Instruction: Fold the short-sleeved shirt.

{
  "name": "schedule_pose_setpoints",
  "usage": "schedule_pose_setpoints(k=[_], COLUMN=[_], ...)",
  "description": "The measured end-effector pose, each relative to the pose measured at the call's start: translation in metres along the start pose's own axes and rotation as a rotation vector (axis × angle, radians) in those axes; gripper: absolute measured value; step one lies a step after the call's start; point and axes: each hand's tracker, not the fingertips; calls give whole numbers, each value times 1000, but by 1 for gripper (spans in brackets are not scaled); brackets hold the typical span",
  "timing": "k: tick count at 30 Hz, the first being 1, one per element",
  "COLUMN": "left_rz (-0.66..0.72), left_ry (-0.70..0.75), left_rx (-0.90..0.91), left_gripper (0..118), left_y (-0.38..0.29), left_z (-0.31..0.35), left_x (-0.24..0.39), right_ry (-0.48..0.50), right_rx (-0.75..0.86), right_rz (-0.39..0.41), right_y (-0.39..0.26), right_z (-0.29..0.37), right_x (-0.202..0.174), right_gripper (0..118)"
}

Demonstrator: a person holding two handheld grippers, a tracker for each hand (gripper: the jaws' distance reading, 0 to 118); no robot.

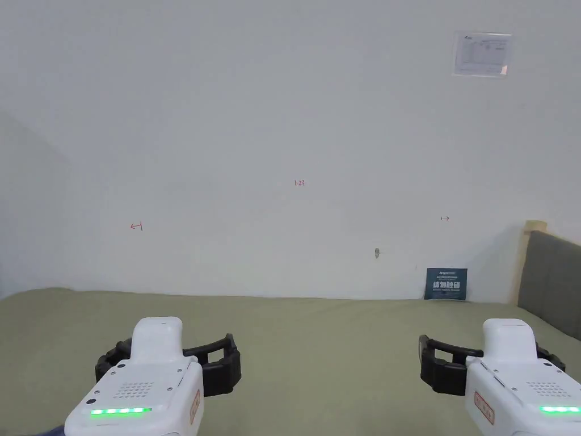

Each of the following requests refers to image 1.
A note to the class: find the grey padded headboard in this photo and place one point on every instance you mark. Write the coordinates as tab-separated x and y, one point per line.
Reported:
553	281

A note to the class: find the white paper notice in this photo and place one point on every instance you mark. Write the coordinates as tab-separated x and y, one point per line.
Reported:
482	53

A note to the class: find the bed with pale green sheet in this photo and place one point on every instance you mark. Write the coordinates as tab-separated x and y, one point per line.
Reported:
317	354

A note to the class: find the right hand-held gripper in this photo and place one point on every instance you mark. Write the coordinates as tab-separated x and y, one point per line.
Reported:
517	386

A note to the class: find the dark blue sign card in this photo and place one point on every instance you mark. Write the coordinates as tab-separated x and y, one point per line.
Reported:
446	284

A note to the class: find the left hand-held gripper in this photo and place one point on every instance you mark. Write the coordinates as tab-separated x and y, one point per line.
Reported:
145	377

